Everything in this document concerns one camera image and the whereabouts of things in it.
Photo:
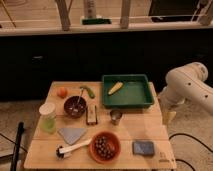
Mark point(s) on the yellow corn cob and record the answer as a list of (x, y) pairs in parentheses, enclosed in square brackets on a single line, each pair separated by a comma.
[(115, 87)]

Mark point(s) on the dark brown bowl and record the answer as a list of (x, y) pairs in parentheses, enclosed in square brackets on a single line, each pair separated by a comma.
[(69, 105)]

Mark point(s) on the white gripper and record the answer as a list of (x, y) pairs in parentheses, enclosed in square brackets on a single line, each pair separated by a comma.
[(168, 114)]

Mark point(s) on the metal spoon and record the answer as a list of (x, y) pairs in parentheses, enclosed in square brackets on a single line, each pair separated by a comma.
[(76, 106)]

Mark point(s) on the jar with green liquid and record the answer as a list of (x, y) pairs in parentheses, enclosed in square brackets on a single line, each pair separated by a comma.
[(47, 115)]

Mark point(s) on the green base white post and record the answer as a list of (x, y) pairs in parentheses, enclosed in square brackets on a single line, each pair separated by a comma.
[(90, 16)]

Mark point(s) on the small metal cup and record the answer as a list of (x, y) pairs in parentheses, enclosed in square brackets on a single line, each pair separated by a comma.
[(115, 116)]

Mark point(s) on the orange fruit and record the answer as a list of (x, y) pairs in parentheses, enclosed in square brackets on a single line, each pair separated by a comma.
[(62, 92)]

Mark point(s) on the orange bowl with nuts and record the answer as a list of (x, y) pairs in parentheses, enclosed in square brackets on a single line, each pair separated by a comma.
[(105, 147)]

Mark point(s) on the green plastic tray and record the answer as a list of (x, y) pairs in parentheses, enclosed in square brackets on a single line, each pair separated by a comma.
[(135, 92)]

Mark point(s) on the black pole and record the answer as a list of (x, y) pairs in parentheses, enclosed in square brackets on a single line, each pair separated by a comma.
[(17, 145)]

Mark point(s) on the white dish brush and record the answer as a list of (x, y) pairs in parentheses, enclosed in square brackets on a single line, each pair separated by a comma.
[(64, 152)]

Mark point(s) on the grey triangular cloth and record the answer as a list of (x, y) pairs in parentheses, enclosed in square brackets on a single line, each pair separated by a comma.
[(71, 135)]

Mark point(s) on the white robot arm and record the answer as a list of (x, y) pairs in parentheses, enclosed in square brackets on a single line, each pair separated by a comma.
[(185, 82)]

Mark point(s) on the blue sponge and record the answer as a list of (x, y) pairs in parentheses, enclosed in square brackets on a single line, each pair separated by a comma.
[(144, 148)]

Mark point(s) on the small brown wooden box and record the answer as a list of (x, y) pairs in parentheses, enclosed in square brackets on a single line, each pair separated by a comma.
[(91, 115)]

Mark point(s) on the wooden folding table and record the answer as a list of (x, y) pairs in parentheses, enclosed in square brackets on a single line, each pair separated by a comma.
[(135, 124)]

